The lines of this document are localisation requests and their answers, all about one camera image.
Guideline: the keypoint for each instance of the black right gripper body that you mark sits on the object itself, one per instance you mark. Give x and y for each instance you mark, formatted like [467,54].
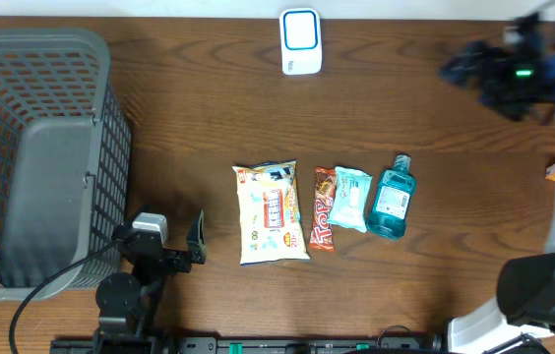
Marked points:
[513,85]

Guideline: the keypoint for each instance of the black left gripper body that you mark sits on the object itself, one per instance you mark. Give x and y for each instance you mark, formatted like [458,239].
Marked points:
[153,274]

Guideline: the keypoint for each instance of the white snack bag red label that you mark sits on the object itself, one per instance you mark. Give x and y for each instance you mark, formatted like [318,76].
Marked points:
[269,213]

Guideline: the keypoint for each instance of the small orange white box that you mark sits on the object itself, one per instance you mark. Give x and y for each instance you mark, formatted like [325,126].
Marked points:
[554,172]

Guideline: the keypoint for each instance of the brown chocolate bar wrapper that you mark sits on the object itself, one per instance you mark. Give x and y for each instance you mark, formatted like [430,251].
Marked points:
[321,237]

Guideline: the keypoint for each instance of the teal wet wipes pack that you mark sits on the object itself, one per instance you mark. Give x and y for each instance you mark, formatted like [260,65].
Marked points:
[352,191]

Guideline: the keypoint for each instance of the blue mouthwash bottle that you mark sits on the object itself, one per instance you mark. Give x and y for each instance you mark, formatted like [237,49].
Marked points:
[395,190]

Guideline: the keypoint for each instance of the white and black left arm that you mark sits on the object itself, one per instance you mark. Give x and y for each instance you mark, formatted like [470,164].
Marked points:
[128,301]

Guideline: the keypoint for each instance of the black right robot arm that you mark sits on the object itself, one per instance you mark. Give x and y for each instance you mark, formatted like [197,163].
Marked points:
[523,309]

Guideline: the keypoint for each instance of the white barcode scanner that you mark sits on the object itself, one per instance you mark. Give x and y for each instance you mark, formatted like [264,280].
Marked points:
[300,42]

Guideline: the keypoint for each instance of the grey plastic shopping basket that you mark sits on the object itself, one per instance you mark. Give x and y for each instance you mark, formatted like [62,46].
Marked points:
[64,162]

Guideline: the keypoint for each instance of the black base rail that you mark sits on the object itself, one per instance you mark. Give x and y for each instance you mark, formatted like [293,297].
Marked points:
[211,345]

